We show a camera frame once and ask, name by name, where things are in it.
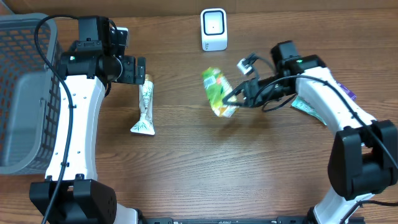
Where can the green yellow snack pouch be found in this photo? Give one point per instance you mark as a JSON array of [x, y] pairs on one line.
[[216, 88]]

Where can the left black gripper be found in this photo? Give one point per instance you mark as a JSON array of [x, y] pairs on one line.
[[137, 70]]

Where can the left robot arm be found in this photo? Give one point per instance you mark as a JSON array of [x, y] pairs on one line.
[[71, 192]]

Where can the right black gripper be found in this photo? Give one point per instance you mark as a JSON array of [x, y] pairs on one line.
[[249, 89]]

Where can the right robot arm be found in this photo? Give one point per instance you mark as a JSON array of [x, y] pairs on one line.
[[363, 159]]

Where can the grey plastic basket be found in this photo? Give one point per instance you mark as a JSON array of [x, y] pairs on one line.
[[30, 99]]

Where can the white tube with gold cap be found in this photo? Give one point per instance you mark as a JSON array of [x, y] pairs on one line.
[[145, 123]]

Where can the purple snack package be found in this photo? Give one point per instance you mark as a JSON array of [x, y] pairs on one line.
[[347, 91]]

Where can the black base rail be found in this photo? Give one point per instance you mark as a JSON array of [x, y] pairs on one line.
[[278, 220]]

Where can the teal package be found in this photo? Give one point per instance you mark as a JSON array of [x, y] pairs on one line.
[[300, 104]]

